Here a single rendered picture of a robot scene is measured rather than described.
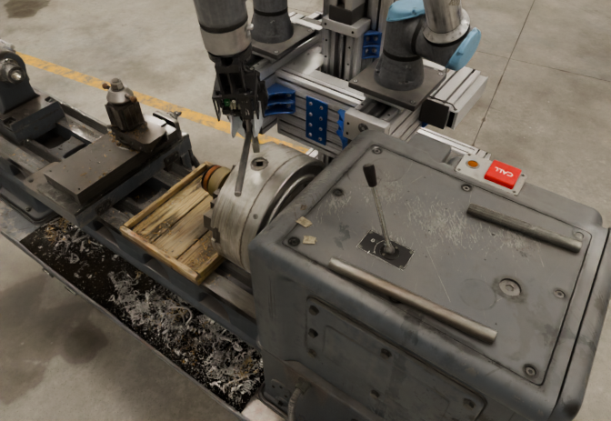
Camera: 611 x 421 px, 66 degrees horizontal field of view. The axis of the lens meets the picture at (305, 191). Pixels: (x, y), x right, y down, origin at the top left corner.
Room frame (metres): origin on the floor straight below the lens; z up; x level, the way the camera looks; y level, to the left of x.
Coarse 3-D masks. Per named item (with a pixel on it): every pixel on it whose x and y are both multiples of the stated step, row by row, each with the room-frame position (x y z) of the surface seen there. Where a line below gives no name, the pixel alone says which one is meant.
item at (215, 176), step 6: (210, 168) 0.90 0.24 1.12; (216, 168) 0.90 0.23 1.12; (222, 168) 0.90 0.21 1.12; (228, 168) 0.91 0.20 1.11; (204, 174) 0.89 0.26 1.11; (210, 174) 0.88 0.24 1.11; (216, 174) 0.88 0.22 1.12; (222, 174) 0.87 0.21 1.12; (228, 174) 0.87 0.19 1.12; (204, 180) 0.87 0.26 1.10; (210, 180) 0.86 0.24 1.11; (216, 180) 0.86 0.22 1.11; (222, 180) 0.85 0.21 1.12; (204, 186) 0.87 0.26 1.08; (210, 186) 0.85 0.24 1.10; (216, 186) 0.84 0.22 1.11; (210, 192) 0.85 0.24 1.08
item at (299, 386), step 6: (300, 378) 0.49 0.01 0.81; (300, 384) 0.48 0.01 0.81; (306, 384) 0.48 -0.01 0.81; (300, 390) 0.46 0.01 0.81; (306, 390) 0.47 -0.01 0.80; (294, 396) 0.45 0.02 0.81; (294, 402) 0.44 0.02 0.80; (288, 408) 0.43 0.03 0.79; (294, 408) 0.43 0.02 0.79; (288, 414) 0.42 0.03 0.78; (294, 414) 0.42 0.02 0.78; (288, 420) 0.41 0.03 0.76; (294, 420) 0.41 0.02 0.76
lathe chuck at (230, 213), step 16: (272, 144) 0.87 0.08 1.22; (272, 160) 0.79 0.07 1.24; (288, 160) 0.80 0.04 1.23; (256, 176) 0.75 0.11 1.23; (224, 192) 0.73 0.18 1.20; (256, 192) 0.71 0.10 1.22; (224, 208) 0.70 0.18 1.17; (240, 208) 0.69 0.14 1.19; (224, 224) 0.68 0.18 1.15; (240, 224) 0.67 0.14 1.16; (224, 240) 0.67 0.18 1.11; (240, 240) 0.65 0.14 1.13; (224, 256) 0.69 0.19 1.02; (240, 256) 0.65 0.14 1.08
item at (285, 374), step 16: (272, 368) 0.54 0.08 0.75; (288, 368) 0.51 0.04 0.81; (304, 368) 0.49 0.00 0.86; (272, 384) 0.54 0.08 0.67; (288, 384) 0.52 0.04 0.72; (320, 384) 0.46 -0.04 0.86; (272, 400) 0.54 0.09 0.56; (288, 400) 0.52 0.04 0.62; (304, 400) 0.49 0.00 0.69; (320, 400) 0.46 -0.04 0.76; (336, 400) 0.42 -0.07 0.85; (352, 400) 0.42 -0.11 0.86; (304, 416) 0.49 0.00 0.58; (320, 416) 0.46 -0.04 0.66; (336, 416) 0.43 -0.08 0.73; (352, 416) 0.41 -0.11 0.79; (368, 416) 0.39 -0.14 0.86
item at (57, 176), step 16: (160, 112) 1.36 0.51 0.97; (176, 128) 1.30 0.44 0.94; (96, 144) 1.18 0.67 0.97; (112, 144) 1.18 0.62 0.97; (64, 160) 1.09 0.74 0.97; (80, 160) 1.10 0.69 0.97; (96, 160) 1.10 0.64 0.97; (112, 160) 1.10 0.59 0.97; (128, 160) 1.10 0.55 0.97; (144, 160) 1.15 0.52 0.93; (48, 176) 1.02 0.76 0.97; (64, 176) 1.02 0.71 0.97; (80, 176) 1.02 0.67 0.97; (96, 176) 1.02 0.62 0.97; (112, 176) 1.05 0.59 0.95; (64, 192) 1.00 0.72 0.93; (80, 192) 0.96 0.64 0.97; (96, 192) 1.00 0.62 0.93
